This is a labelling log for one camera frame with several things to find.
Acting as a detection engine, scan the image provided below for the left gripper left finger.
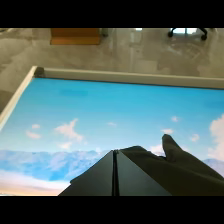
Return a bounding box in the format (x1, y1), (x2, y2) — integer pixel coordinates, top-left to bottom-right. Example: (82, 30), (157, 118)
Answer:
(58, 149), (116, 197)

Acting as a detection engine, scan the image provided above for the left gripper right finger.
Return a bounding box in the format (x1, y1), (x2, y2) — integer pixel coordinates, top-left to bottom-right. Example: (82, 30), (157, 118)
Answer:
(116, 149), (172, 197)

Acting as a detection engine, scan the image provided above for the black garment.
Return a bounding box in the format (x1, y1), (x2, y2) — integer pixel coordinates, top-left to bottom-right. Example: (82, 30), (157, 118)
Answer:
(119, 133), (224, 197)

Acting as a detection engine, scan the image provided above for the brown wooden furniture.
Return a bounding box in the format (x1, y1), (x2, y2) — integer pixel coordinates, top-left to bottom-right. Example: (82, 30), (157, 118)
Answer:
(49, 27), (102, 46)

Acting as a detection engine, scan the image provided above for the black office chair base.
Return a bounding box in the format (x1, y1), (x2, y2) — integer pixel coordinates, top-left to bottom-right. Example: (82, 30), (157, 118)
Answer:
(167, 27), (209, 42)

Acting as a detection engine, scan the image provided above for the silver frame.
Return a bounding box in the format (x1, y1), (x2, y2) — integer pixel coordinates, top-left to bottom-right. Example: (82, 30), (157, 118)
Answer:
(0, 65), (224, 132)

